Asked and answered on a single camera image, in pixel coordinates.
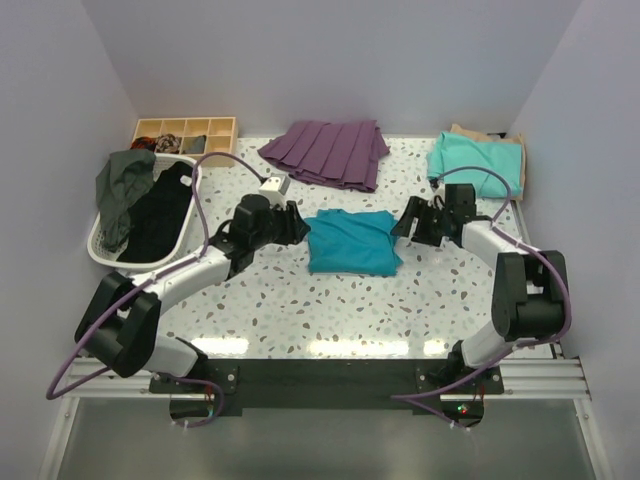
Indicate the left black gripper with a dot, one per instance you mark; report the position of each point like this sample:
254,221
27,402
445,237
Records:
295,228

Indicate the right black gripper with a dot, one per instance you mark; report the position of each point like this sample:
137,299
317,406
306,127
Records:
416,210

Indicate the teal t shirt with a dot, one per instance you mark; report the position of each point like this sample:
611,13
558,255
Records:
352,243

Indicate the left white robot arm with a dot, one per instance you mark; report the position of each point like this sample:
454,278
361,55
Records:
120,325

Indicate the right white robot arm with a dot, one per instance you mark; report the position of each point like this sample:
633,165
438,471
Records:
530,302

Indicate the mint green folded shirt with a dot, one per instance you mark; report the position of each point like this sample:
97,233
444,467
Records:
453,151

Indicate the purple pleated skirt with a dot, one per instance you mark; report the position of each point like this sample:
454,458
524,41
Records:
337,155

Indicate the white laundry basket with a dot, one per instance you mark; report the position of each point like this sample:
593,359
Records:
95,241

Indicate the wooden compartment organizer box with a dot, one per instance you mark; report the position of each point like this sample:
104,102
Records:
221,133

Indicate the dark grey fabric roll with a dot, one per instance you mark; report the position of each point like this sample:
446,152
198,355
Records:
194,145

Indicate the tan folded cloth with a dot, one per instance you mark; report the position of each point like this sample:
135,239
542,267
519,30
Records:
503,137

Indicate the black garment in basket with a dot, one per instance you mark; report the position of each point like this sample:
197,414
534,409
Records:
158,216

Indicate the patterned brown fabric roll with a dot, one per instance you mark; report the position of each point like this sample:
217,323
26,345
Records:
168,143

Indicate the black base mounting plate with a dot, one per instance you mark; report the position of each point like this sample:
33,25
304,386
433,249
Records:
361,384

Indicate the red black fabric roll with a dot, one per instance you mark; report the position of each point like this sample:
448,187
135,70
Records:
144,142

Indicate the dark green garment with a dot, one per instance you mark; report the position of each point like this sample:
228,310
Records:
125,178

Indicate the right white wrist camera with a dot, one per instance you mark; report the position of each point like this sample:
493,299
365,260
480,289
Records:
438,188

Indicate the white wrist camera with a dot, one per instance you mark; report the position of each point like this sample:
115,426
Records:
438,188
274,189

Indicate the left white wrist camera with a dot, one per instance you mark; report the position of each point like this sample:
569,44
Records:
274,189

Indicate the aluminium frame rail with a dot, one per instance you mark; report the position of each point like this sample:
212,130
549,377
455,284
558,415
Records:
523,379

